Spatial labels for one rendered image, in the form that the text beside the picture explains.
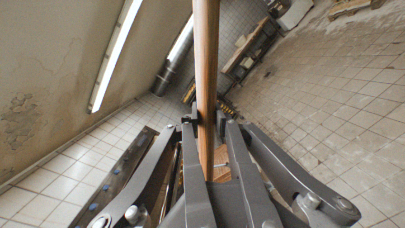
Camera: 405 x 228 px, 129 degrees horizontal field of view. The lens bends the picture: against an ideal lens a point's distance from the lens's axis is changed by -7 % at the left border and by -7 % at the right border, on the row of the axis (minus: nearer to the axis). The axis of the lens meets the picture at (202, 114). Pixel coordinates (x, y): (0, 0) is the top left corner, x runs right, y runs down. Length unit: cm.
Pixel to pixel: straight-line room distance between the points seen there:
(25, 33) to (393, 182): 267
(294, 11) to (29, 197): 598
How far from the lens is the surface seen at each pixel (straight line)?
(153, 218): 149
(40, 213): 142
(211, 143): 19
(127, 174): 158
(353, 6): 390
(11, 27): 87
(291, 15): 518
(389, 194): 200
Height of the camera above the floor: 195
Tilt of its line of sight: 17 degrees down
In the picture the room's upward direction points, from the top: 57 degrees counter-clockwise
